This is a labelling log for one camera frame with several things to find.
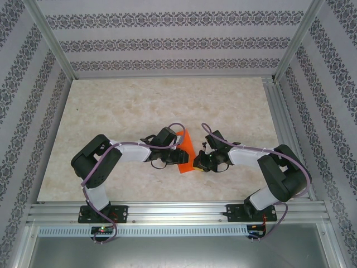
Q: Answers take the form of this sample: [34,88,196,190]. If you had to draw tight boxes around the orange square paper sheet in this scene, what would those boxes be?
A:
[177,128,196,174]

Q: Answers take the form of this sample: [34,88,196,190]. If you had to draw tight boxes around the grey metal sheet panel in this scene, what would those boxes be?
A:
[27,236,341,268]

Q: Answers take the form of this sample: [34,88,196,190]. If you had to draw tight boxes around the aluminium side rails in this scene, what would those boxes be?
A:
[261,76,319,202]

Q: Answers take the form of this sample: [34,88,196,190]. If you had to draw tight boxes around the small circuit board blue light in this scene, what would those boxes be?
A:
[247,224,267,238]

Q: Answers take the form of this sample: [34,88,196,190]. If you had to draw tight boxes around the small circuit board green light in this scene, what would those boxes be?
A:
[91,226,114,235]

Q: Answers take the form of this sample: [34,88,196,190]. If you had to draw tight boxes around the right gripper thin black wire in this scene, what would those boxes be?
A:
[214,161,232,173]

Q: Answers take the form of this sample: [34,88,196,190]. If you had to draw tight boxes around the long aluminium mounting rail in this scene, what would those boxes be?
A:
[26,201,327,224]

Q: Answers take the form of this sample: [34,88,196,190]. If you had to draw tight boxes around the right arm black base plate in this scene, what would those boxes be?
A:
[226,203,277,223]

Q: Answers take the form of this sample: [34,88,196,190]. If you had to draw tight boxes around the slotted grey cable duct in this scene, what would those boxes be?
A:
[37,224,249,237]

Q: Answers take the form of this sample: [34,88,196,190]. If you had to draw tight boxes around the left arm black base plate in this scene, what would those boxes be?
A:
[78,205,129,224]

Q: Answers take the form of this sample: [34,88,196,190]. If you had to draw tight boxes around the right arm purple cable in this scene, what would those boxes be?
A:
[201,122,312,244]

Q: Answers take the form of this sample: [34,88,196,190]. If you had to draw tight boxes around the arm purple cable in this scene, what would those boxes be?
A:
[81,122,185,246]
[201,122,312,244]

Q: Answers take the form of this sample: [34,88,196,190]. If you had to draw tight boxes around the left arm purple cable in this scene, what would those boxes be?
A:
[81,122,185,246]

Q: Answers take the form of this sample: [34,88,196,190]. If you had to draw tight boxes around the aluminium frame post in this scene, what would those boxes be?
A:
[9,224,40,268]
[22,0,76,81]
[272,0,326,83]
[316,222,349,268]

